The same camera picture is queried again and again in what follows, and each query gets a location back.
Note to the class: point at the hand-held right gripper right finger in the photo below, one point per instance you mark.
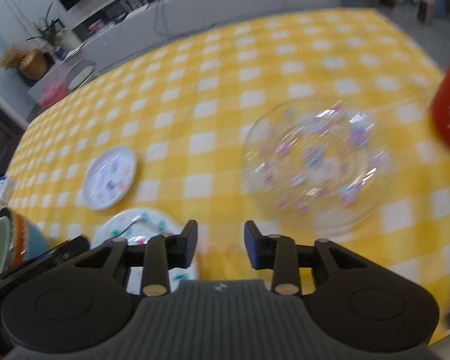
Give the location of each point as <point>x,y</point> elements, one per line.
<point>250,247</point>

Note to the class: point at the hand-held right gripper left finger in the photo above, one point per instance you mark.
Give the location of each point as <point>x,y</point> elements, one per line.
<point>189,249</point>

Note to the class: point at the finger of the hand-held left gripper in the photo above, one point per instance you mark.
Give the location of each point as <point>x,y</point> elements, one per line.
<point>56,258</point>

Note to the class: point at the blue steel bowl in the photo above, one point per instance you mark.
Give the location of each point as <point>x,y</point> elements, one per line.
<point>35,242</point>

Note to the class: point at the orange steel bowl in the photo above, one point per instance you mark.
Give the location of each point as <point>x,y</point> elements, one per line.
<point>18,238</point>

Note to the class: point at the large white painted plate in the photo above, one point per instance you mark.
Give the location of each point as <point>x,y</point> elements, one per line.
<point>112,228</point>

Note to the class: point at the small white printed plate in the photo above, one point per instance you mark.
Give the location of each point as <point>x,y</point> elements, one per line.
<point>110,178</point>

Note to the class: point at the clear glass plate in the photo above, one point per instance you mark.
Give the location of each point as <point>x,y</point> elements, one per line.
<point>315,165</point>

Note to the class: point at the yellow checked tablecloth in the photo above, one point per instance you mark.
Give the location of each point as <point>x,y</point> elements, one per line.
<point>195,112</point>

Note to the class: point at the pink storage box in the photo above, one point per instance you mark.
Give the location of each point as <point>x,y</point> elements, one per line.
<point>52,94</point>

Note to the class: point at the grey round stool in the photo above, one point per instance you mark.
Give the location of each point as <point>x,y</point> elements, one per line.
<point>80,74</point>

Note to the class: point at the golden vase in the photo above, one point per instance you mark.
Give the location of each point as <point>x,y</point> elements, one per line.
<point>33,63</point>

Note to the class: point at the dried flowers in dark vase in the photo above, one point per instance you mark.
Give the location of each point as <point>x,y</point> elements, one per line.
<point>11,56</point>

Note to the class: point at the green plant in blue vase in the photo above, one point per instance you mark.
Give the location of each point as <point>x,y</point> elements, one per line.
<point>50,33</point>

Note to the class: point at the white marble television cabinet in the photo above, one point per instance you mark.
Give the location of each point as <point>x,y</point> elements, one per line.
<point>210,7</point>

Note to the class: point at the small space heater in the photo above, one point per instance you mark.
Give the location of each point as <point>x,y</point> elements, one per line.
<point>425,9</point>

